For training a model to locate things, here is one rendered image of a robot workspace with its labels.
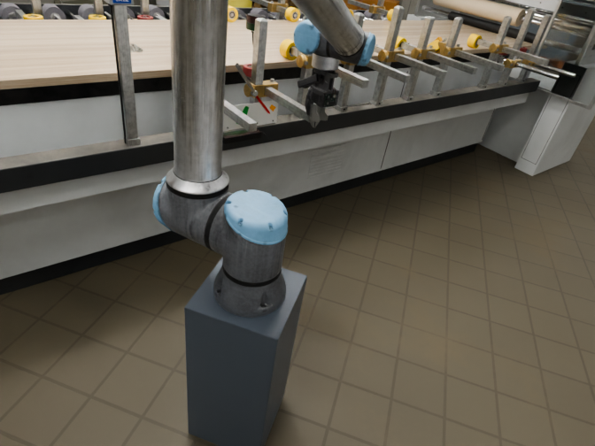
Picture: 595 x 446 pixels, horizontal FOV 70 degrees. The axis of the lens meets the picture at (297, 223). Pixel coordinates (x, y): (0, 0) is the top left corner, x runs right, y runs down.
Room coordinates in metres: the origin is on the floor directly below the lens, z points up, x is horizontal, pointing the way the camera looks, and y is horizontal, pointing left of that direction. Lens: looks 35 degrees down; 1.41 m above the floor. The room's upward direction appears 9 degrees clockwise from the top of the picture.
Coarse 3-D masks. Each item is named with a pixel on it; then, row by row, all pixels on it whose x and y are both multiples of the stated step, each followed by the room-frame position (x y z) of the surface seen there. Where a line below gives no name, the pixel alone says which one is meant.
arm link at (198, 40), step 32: (192, 0) 0.84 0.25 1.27; (224, 0) 0.87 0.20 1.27; (192, 32) 0.83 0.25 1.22; (224, 32) 0.88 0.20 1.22; (192, 64) 0.83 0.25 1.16; (224, 64) 0.88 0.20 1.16; (192, 96) 0.83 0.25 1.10; (192, 128) 0.83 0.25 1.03; (192, 160) 0.83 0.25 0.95; (160, 192) 0.86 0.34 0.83; (192, 192) 0.81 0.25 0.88; (224, 192) 0.86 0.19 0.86; (192, 224) 0.80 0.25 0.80
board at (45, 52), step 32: (0, 32) 1.71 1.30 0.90; (32, 32) 1.78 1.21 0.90; (64, 32) 1.86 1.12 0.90; (96, 32) 1.94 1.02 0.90; (160, 32) 2.12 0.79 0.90; (288, 32) 2.58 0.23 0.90; (384, 32) 3.07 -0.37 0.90; (416, 32) 3.26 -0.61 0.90; (448, 32) 3.49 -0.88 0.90; (480, 32) 3.73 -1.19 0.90; (0, 64) 1.36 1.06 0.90; (32, 64) 1.41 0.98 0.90; (64, 64) 1.46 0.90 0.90; (96, 64) 1.52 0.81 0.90; (160, 64) 1.64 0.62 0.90; (288, 64) 1.97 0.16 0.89
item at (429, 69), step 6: (378, 48) 2.28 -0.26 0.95; (396, 54) 2.19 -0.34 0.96; (396, 60) 2.18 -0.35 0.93; (402, 60) 2.16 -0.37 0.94; (408, 60) 2.13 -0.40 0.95; (414, 60) 2.11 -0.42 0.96; (414, 66) 2.10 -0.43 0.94; (420, 66) 2.07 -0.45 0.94; (426, 66) 2.05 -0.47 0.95; (432, 66) 2.04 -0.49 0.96; (426, 72) 2.04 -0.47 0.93; (432, 72) 2.02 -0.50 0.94; (438, 72) 2.00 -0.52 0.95; (444, 72) 1.99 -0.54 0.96
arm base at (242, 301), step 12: (216, 276) 0.81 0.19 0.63; (228, 276) 0.76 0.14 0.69; (276, 276) 0.78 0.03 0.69; (216, 288) 0.77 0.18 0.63; (228, 288) 0.75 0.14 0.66; (240, 288) 0.74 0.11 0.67; (252, 288) 0.74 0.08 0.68; (264, 288) 0.75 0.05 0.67; (276, 288) 0.77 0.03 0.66; (216, 300) 0.76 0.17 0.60; (228, 300) 0.73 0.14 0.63; (240, 300) 0.73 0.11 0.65; (252, 300) 0.73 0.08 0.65; (264, 300) 0.75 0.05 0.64; (276, 300) 0.76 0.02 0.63; (240, 312) 0.72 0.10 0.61; (252, 312) 0.72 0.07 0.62; (264, 312) 0.73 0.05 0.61
